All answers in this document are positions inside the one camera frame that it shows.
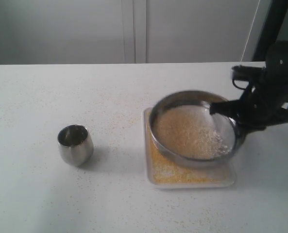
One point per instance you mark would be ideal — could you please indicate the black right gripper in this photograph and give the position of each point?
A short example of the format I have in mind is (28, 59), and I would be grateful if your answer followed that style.
(260, 106)

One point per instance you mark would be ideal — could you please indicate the round stainless steel sieve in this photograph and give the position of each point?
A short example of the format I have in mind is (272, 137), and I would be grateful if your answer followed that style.
(194, 98)

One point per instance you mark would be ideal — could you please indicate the stainless steel cup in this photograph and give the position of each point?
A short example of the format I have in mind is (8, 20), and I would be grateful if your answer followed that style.
(75, 145)

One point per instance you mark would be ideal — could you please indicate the yellow and white grains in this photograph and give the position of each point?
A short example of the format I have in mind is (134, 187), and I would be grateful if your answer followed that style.
(192, 132)

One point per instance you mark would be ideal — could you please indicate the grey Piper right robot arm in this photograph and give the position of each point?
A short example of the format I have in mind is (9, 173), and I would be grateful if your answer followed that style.
(273, 51)

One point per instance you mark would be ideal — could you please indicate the fine yellow millet grains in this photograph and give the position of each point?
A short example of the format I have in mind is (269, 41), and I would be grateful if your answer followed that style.
(164, 174)

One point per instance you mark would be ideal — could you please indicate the clear square glass tray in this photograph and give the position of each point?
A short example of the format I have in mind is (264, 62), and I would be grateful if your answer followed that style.
(163, 174)

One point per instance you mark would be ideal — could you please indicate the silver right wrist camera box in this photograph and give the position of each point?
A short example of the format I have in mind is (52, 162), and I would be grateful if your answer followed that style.
(246, 73)

